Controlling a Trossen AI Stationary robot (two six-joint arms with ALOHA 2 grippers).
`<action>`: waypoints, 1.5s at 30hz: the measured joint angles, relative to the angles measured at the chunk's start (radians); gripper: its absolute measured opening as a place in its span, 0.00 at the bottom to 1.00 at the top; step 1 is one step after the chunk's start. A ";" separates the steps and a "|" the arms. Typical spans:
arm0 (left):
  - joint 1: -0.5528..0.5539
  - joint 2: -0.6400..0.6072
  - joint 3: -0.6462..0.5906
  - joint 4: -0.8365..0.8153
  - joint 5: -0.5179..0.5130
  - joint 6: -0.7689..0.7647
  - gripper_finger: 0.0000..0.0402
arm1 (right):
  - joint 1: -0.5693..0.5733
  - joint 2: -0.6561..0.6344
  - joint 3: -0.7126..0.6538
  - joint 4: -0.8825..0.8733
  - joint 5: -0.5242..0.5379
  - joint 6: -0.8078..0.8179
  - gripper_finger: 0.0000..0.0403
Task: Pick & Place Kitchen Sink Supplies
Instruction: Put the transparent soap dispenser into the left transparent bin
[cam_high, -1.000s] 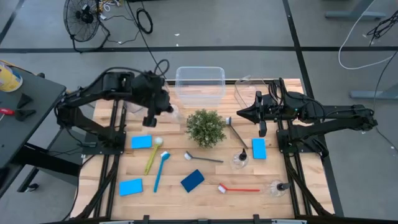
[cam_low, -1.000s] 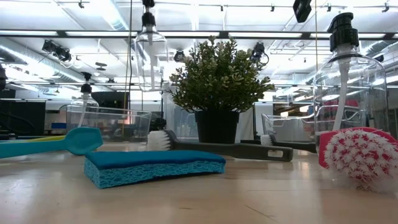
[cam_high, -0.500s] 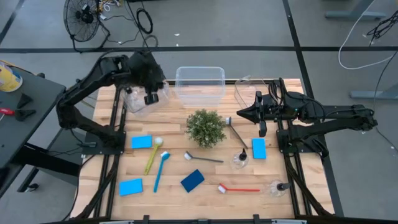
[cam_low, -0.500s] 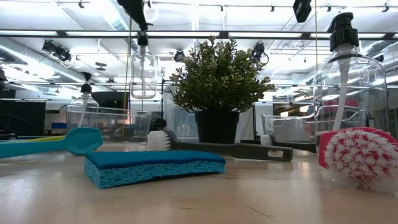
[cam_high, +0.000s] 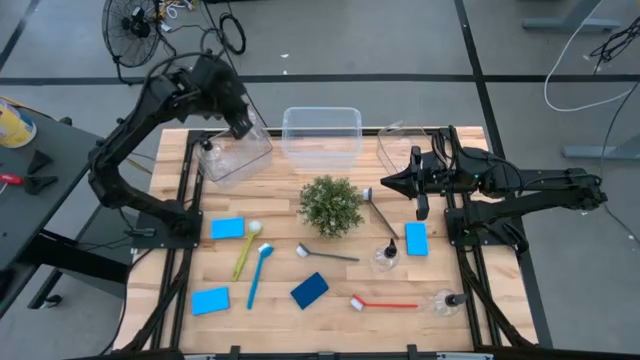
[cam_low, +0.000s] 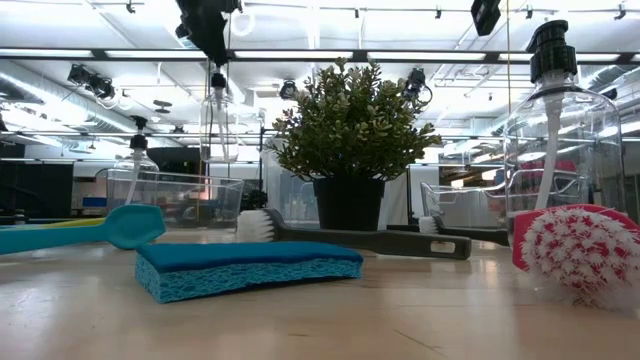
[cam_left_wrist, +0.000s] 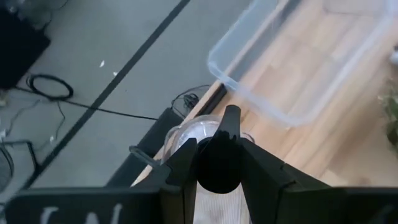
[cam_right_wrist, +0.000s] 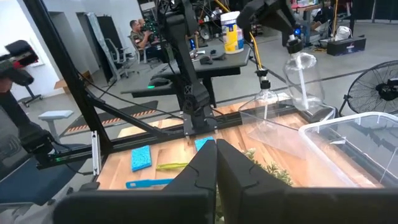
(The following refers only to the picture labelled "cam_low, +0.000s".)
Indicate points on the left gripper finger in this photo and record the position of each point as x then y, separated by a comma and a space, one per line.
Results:
215, 42

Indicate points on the clear soap pump bottle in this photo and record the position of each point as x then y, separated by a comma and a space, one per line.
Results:
552, 55
138, 142
218, 80

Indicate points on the clear plastic bin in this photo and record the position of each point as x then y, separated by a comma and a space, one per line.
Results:
200, 200
465, 210

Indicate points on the blue dish brush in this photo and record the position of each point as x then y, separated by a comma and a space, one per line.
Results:
130, 227

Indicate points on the dark blue sponge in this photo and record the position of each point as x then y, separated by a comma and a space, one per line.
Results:
240, 257

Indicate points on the grey dish brush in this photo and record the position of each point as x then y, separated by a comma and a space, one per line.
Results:
380, 242
470, 234

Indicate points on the round ceiling disc fixture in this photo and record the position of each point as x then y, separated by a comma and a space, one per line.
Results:
162, 104

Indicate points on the black ceiling lamp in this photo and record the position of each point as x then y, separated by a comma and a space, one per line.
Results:
288, 90

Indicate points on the dark round background machine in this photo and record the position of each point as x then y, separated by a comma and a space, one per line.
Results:
175, 160

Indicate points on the black ceiling spotlight cluster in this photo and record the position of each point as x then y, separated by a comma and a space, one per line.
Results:
95, 85

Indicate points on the black stand pole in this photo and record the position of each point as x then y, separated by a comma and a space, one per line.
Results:
260, 165

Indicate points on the black overhead crossbar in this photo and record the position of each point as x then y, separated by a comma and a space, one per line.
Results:
360, 56

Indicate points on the green potted plant black pot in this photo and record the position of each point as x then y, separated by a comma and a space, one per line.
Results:
350, 135

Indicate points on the clear rectangular plastic tub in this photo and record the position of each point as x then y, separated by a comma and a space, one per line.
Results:
290, 200

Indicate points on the blue box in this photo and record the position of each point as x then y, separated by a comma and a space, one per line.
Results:
94, 202

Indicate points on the white panel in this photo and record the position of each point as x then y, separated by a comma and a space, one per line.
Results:
400, 200

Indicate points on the black cabinets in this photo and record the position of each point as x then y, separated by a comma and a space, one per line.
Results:
40, 190

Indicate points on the red dish brush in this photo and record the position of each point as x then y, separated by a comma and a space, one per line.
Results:
575, 255

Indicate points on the black wall camera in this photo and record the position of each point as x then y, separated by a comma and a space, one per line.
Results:
611, 94

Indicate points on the silver ventilation duct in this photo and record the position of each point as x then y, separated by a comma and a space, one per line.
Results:
50, 105

